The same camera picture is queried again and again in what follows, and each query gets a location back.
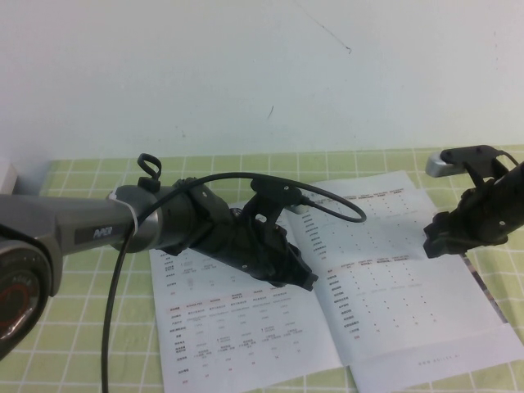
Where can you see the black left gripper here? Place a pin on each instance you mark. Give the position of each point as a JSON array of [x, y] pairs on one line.
[[235, 245]]

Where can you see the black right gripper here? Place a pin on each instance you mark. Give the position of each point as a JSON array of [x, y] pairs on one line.
[[479, 221]]

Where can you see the white printed booklet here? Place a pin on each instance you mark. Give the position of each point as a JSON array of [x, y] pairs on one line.
[[389, 294]]

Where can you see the grey left Piper robot arm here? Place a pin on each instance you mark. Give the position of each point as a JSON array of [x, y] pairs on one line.
[[90, 217]]

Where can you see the dark right Piper robot arm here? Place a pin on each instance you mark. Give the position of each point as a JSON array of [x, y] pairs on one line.
[[511, 196]]

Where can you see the white zip tie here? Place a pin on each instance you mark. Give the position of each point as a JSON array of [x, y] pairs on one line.
[[132, 217]]

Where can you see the green white checked tablecloth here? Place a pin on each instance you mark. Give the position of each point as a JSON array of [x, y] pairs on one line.
[[131, 327]]

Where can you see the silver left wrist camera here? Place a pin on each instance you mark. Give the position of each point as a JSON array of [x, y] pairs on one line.
[[299, 209]]

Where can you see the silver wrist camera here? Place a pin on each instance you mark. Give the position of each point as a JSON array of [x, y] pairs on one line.
[[299, 209], [438, 165]]

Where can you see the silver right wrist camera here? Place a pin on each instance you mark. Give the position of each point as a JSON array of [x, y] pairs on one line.
[[438, 165]]

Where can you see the black left camera mount bracket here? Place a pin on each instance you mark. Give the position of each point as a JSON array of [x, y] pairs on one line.
[[272, 190]]

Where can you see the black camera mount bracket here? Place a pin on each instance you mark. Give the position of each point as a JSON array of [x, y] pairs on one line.
[[272, 190], [466, 153]]

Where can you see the black right camera mount bracket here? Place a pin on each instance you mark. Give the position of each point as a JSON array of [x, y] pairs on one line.
[[466, 153]]

